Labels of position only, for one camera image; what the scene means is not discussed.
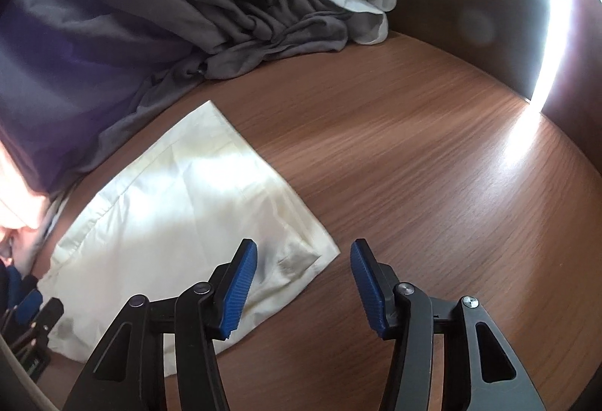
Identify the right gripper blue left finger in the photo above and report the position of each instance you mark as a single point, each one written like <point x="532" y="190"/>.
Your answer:
<point x="126" y="369"/>

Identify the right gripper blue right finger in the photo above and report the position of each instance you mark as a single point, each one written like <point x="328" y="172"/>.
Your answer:
<point x="481" y="369"/>

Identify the grey purple curtain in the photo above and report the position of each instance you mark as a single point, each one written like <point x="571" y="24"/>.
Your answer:
<point x="81" y="77"/>

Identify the cream white pants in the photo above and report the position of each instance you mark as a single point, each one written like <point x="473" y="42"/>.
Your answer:
<point x="168" y="219"/>

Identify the blue folded garment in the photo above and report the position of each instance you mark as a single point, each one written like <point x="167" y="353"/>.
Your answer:
<point x="13" y="286"/>

